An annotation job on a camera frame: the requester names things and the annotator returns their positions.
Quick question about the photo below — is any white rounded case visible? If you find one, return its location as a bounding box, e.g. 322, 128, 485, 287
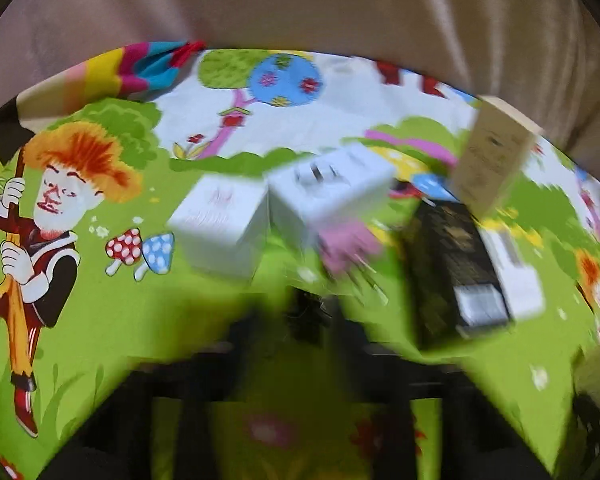
479, 228, 545, 321

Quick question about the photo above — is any black binder clip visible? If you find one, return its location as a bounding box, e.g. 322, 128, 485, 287
285, 287, 330, 347

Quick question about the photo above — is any black gold box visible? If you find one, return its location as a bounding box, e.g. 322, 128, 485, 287
400, 200, 513, 350

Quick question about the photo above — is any white box with red logo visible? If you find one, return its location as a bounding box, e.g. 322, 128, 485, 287
166, 174, 270, 280

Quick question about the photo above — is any pink binder clip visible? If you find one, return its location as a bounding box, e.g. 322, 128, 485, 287
317, 220, 389, 306

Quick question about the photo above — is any colourful cartoon tablecloth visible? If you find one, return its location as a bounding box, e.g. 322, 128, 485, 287
0, 42, 600, 479

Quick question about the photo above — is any long white box black logo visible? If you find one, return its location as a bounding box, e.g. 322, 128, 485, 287
265, 143, 396, 249

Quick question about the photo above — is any tall beige box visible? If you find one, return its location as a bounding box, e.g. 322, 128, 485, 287
448, 96, 544, 219

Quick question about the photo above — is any beige curtain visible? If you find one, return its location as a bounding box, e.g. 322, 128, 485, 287
0, 0, 600, 179

